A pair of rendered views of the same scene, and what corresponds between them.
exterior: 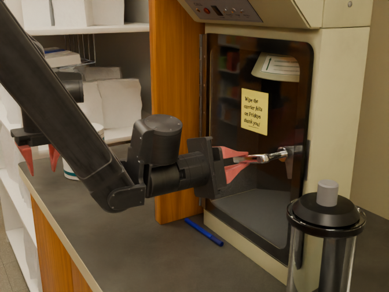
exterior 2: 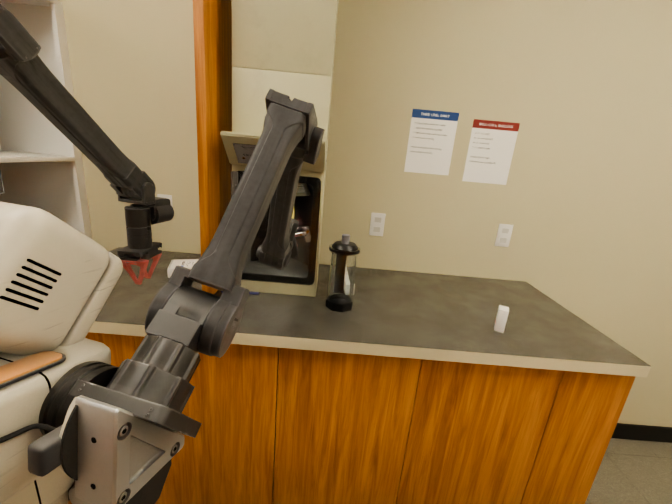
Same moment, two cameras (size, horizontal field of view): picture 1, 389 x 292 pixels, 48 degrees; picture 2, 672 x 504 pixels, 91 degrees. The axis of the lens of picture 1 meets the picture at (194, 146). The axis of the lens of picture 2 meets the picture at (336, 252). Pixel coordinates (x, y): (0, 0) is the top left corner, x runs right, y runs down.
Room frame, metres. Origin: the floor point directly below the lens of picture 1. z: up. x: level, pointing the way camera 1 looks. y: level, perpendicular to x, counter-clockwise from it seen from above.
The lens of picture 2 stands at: (0.01, 0.77, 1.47)
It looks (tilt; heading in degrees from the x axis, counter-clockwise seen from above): 16 degrees down; 301
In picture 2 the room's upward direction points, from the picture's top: 5 degrees clockwise
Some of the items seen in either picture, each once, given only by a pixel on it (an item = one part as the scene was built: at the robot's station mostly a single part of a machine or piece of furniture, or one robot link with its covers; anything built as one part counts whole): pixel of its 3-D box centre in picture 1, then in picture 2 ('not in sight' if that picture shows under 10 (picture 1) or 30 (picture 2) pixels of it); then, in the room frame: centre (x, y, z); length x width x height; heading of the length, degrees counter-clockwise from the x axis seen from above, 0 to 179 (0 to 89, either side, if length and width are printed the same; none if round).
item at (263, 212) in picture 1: (245, 143); (275, 230); (0.80, -0.10, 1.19); 0.30 x 0.01 x 0.40; 32
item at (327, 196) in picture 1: (326, 204); (345, 244); (0.56, -0.19, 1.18); 0.09 x 0.09 x 0.07
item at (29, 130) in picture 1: (37, 120); (139, 239); (0.88, 0.33, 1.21); 0.10 x 0.07 x 0.07; 122
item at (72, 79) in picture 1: (52, 75); (148, 202); (0.90, 0.29, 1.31); 0.11 x 0.09 x 0.12; 108
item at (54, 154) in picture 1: (44, 152); (143, 264); (0.89, 0.32, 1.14); 0.07 x 0.07 x 0.09; 32
